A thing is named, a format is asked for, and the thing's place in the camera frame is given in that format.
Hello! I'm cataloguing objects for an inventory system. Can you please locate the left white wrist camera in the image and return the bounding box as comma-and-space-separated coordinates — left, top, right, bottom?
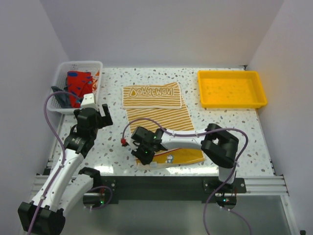
80, 93, 97, 110

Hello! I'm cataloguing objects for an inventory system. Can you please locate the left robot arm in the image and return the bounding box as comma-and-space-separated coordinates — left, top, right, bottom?
18, 104, 113, 235

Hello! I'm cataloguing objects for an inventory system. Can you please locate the orange white patterned cloth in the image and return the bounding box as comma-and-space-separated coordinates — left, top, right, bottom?
91, 70, 100, 94

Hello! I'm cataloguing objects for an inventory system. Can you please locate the dark grey towel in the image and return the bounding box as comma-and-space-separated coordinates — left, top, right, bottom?
51, 86, 72, 109

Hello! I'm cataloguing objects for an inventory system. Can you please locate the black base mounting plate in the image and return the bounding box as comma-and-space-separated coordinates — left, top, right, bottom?
99, 175, 246, 205

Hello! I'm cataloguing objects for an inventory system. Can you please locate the red patterned towel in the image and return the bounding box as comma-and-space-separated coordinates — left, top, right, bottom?
67, 70, 93, 108

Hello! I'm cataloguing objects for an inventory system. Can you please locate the yellow plastic tray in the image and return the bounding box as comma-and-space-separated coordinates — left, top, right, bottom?
198, 70, 268, 109

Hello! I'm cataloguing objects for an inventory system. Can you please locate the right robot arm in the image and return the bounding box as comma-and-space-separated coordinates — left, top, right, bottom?
126, 124, 239, 192

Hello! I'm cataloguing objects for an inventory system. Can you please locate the yellow striped Doraemon towel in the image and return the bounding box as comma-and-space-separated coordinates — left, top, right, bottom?
122, 82, 204, 169

